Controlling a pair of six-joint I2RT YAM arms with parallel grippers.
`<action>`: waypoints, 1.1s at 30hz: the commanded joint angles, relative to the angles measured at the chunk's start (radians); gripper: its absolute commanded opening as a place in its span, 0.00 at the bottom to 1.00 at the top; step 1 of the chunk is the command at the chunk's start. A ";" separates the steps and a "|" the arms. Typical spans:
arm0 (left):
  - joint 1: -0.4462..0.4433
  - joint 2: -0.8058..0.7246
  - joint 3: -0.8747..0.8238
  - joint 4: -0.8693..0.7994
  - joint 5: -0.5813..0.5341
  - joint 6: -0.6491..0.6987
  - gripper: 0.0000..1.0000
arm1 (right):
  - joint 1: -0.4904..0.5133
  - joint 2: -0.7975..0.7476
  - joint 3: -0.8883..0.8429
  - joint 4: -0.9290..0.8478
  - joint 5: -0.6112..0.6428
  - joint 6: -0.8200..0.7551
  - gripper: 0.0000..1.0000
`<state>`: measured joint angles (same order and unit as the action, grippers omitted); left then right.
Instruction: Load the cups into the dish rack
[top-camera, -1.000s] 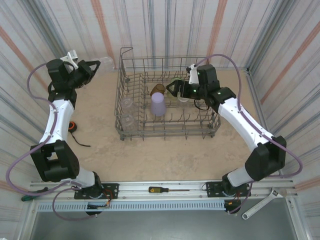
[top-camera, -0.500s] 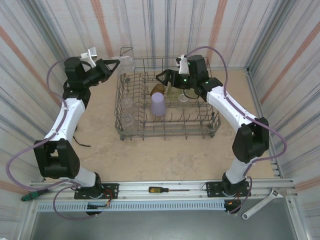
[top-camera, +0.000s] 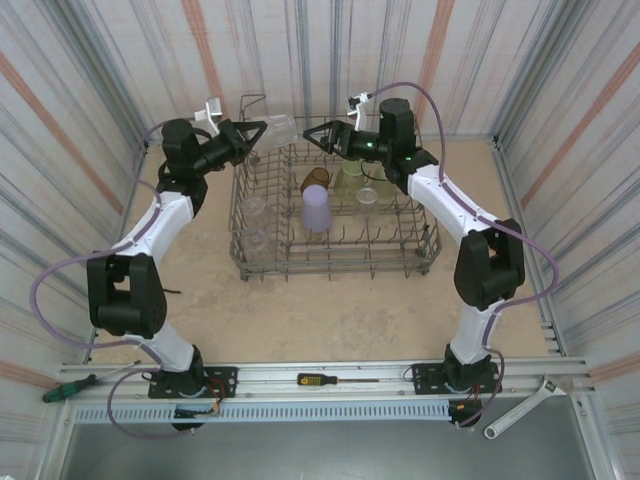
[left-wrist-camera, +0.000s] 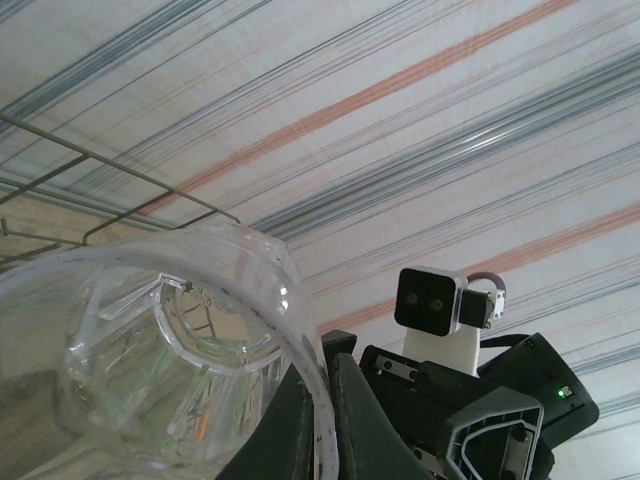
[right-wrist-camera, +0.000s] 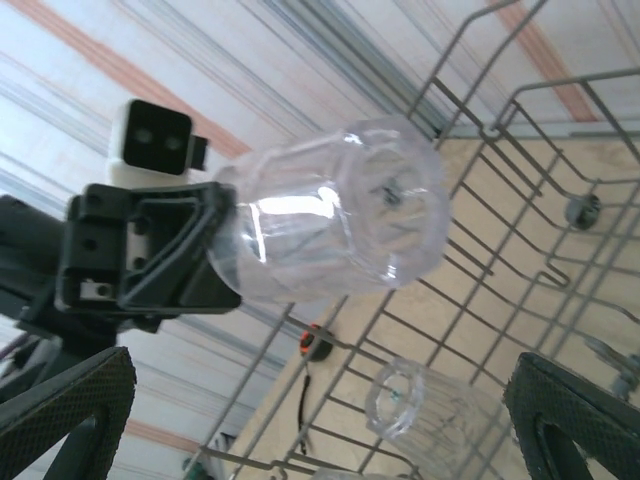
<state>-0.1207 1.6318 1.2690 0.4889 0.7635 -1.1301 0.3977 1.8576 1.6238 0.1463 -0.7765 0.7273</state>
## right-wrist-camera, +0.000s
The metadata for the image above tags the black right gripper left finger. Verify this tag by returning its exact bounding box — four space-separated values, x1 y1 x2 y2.
0 346 137 480

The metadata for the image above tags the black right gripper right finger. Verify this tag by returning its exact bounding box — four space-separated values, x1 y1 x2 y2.
503 351 640 480

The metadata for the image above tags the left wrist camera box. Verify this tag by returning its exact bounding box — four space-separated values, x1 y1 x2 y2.
106 98 210 187

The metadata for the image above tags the grey wire dish rack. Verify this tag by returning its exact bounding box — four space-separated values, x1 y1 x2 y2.
197 0 640 480

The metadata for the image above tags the clear faceted plastic cup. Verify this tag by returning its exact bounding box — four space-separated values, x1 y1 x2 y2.
363 356 516 480
206 113 452 305

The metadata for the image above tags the black orange tape measure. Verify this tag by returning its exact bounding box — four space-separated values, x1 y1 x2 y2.
295 323 335 454

